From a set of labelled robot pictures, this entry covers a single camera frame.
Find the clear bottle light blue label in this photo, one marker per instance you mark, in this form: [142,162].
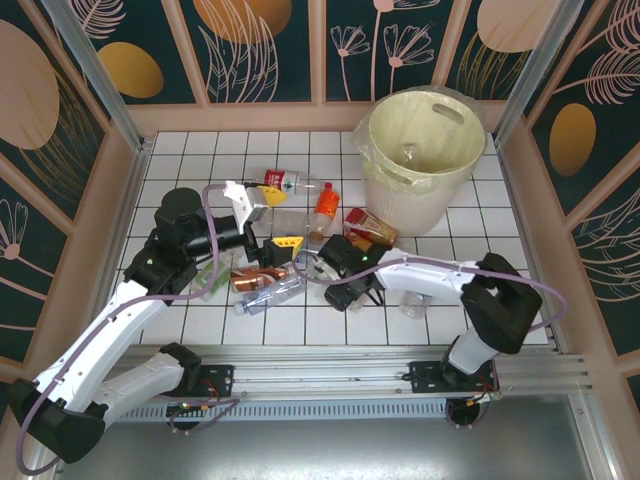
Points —
[301,259]

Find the crushed clear plastic bottle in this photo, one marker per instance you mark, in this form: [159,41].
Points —
[295,222]

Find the red gold tea bottle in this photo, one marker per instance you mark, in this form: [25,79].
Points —
[372,225]

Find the copper brown drink bottle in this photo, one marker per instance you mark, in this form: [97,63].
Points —
[255,280]

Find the blue tinted clear bottle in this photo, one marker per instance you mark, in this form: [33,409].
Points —
[272,295]

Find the orange label drink bottle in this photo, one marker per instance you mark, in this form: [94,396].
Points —
[327,202]

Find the clear bottle green label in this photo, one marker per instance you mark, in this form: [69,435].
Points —
[205,277]

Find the clear water bottle blue label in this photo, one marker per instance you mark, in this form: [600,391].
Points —
[415,305]

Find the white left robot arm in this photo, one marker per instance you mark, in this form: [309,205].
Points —
[100,330]

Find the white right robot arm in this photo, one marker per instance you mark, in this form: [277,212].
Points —
[425,280]

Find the white ribbed plastic bin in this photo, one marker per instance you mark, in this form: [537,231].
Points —
[410,210]

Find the clear bottle red label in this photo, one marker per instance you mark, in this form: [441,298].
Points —
[280,181]

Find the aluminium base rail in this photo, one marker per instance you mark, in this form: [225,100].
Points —
[325,372]

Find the aluminium frame post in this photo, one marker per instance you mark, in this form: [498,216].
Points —
[542,65]
[110,95]

